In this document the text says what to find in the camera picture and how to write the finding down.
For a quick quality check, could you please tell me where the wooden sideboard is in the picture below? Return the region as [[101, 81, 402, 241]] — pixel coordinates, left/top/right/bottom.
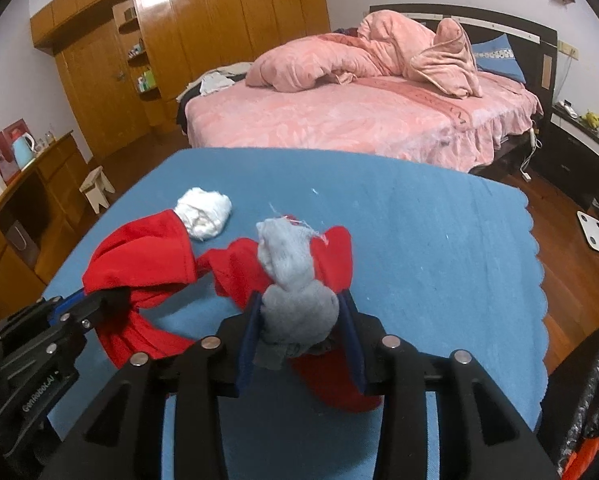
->
[[0, 134, 95, 320]]

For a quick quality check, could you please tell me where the yellow plush toy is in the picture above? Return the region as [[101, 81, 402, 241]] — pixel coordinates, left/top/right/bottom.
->
[[581, 110, 599, 130]]

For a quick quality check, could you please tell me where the wall power socket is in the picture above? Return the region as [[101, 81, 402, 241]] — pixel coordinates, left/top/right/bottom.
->
[[557, 40, 579, 60]]

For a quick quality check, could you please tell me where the blue pillow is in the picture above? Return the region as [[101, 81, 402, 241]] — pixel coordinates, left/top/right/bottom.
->
[[472, 34, 526, 84]]

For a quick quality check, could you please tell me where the pink duvet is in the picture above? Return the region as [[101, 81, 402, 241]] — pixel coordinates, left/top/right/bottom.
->
[[245, 10, 483, 99]]

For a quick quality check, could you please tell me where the grey sock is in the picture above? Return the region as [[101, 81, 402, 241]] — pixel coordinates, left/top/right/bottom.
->
[[254, 218, 339, 370]]

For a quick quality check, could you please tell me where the light blue kettle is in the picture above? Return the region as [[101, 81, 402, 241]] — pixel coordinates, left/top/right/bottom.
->
[[11, 129, 36, 170]]

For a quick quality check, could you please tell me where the black headboard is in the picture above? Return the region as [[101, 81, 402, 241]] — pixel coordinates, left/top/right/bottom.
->
[[369, 3, 557, 112]]

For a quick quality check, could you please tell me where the wooden wardrobe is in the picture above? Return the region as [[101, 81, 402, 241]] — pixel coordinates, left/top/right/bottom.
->
[[30, 0, 330, 160]]

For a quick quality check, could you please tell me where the red cloth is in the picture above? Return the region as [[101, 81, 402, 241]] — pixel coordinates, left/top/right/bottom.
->
[[82, 209, 382, 413]]

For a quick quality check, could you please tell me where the white wooden stool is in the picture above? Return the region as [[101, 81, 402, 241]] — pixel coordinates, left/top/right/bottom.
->
[[79, 166, 116, 214]]

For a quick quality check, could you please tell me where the white bathroom scale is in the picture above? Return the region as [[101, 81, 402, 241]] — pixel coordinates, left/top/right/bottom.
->
[[576, 211, 599, 252]]

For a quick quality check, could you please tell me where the bed with pink sheet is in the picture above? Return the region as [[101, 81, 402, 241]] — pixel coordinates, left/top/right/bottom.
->
[[185, 73, 542, 172]]

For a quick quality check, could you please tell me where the blue table cloth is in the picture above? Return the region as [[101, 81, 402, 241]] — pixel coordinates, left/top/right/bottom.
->
[[44, 148, 548, 479]]

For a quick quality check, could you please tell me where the white tissue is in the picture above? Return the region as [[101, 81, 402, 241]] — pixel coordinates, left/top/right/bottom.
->
[[173, 188, 232, 242]]

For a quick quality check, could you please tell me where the clothes pile on bed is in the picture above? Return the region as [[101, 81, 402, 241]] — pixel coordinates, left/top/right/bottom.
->
[[176, 62, 252, 103]]

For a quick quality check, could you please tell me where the black nightstand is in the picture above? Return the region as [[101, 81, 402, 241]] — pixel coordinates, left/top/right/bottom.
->
[[531, 104, 599, 211]]

